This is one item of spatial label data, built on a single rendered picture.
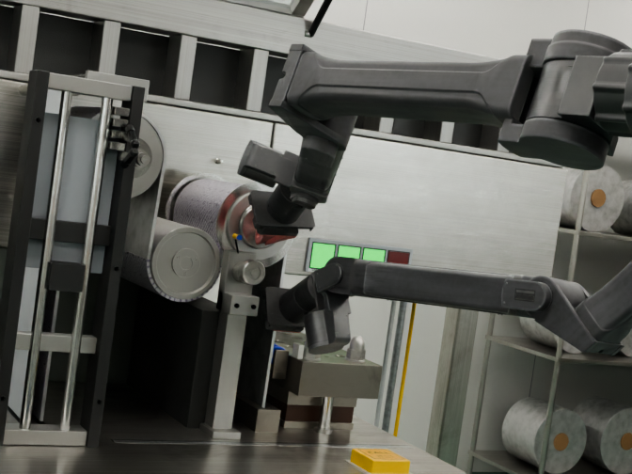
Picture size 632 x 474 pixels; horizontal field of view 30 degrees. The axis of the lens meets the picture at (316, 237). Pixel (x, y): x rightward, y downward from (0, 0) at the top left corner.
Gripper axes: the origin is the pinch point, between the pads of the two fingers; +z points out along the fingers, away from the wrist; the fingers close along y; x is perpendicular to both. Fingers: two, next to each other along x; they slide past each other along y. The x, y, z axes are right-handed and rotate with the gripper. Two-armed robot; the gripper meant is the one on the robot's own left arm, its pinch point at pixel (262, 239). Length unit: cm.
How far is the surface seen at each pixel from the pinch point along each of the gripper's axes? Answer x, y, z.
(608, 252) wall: 147, 307, 233
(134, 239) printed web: 5.8, -17.9, 10.8
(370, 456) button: -37.4, 12.1, 3.1
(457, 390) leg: 2, 78, 67
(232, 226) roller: 3.3, -4.1, 1.7
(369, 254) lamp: 18, 41, 33
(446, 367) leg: 7, 75, 65
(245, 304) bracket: -9.9, -3.2, 4.4
